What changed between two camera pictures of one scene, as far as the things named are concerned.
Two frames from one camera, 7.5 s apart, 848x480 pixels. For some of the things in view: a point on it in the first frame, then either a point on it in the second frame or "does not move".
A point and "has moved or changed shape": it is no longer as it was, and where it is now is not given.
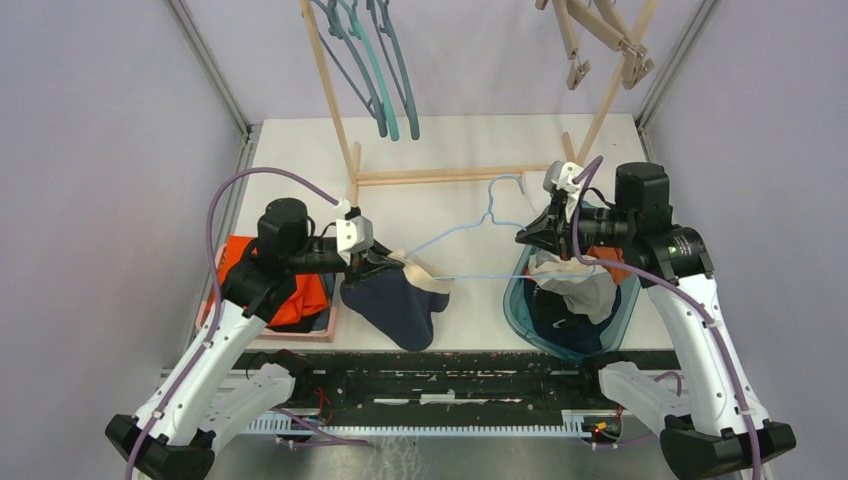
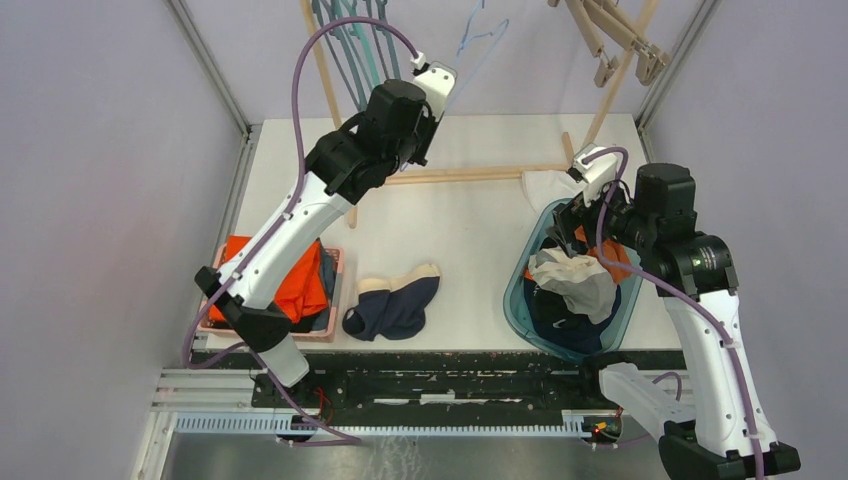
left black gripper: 376,255 to 431,125
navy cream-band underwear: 399,295 has moved or changed shape
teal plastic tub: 518,314 does not move
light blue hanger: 490,213 to 485,59
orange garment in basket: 309,300 does not move
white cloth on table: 538,198 does not move
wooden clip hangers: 603,20 to 607,14
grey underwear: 590,289 does not move
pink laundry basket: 322,336 does not move
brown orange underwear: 614,254 does not move
